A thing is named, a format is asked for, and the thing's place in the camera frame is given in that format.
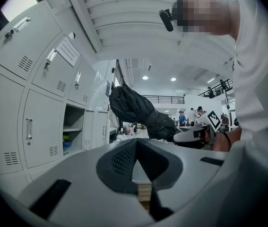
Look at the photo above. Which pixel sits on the black balcony railing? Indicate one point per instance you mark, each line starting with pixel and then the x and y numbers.
pixel 164 99

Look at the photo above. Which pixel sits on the grey metal locker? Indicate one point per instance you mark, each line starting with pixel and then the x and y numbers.
pixel 29 98

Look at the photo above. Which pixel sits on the black stair railing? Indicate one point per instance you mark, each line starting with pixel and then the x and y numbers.
pixel 218 89

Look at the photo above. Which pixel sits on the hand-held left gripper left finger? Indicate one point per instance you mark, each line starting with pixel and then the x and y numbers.
pixel 81 174

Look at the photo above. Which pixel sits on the person's head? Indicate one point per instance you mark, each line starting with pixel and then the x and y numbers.
pixel 202 11

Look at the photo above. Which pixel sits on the round ceiling lamp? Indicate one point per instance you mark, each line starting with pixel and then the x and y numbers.
pixel 173 79
pixel 144 77

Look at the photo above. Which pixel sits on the blue item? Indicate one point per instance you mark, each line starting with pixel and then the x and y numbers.
pixel 66 144

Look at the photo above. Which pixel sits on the person's white shirt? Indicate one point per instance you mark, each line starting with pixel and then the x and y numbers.
pixel 256 79

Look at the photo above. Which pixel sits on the yellow-green item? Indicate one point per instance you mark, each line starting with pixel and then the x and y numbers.
pixel 65 138

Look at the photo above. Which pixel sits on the person's right forearm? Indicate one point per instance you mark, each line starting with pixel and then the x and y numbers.
pixel 228 137

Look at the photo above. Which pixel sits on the round white wall hook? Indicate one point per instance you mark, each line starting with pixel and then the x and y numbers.
pixel 72 35

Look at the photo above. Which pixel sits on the grey wall sign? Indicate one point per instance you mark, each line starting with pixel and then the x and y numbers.
pixel 107 88

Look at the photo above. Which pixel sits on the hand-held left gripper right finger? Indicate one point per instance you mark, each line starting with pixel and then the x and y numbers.
pixel 190 164

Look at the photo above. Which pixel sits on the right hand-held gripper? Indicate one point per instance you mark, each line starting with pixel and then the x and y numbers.
pixel 207 126

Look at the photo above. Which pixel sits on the white paper notice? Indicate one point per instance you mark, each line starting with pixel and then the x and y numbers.
pixel 68 51

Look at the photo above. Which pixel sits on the black head-worn camera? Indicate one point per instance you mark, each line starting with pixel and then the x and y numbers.
pixel 166 20

